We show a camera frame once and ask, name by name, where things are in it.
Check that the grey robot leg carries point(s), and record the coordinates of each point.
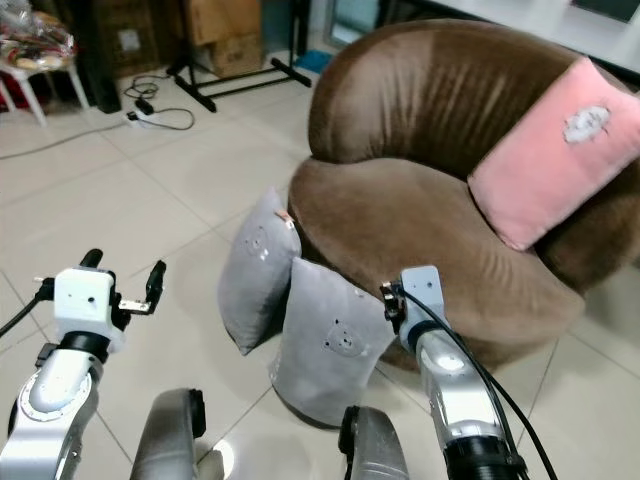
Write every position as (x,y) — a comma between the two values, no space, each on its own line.
(372,450)
(168,435)

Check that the cellophane wrapped gift basket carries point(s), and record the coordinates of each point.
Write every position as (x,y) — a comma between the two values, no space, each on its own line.
(35,35)

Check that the grey right robot leg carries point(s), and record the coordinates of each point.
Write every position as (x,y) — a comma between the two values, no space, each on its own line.
(372,450)

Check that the red bag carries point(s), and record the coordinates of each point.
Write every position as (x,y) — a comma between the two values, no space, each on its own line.
(8,92)

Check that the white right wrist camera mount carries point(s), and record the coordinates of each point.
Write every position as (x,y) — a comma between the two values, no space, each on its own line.
(424,298)

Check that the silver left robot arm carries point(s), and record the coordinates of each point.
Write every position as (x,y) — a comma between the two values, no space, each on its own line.
(50,400)

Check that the white window ledge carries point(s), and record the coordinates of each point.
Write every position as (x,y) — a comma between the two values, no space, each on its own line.
(550,25)

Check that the black power adapter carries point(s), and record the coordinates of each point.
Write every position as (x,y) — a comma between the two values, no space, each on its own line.
(145,104)

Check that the small brown cardboard box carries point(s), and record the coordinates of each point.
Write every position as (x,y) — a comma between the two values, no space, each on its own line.
(238,58)

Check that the white power strip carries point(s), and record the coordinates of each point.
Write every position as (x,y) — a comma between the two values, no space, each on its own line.
(142,116)

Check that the black metal floor stand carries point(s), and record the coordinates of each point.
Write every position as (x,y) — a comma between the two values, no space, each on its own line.
(245,82)

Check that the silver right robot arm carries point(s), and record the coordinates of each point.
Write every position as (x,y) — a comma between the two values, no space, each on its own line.
(460,400)

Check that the blue floor mat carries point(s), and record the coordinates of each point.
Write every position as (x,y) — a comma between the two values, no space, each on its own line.
(315,62)

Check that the white plastic stool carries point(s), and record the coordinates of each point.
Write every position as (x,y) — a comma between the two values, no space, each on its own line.
(50,80)

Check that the large brown cardboard box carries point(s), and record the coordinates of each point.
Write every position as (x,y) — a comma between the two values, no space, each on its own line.
(222,20)

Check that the pink pillow with sheep patch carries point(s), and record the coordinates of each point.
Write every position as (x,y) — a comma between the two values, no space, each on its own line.
(550,170)

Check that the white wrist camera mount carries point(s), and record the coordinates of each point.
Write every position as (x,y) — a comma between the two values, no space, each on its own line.
(84,298)
(424,298)

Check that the brown velvet round sofa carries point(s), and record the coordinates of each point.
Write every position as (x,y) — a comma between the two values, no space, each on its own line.
(400,210)

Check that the grey bear print pillow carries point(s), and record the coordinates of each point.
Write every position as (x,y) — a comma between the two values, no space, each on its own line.
(255,270)
(330,350)

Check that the grey left robot leg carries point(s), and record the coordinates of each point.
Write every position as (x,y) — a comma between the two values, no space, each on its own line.
(168,435)

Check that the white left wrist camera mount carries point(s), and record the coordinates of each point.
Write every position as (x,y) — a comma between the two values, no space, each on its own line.
(84,298)

